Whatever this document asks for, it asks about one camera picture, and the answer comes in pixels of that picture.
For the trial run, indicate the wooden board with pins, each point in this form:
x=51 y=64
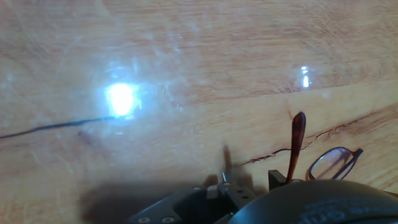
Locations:
x=155 y=46

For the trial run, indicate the brown frame glasses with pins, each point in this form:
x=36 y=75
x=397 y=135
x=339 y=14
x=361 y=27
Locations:
x=298 y=137

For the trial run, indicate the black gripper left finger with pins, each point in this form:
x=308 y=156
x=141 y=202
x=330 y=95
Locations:
x=199 y=205

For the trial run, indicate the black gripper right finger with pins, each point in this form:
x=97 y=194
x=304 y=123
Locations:
x=276 y=180

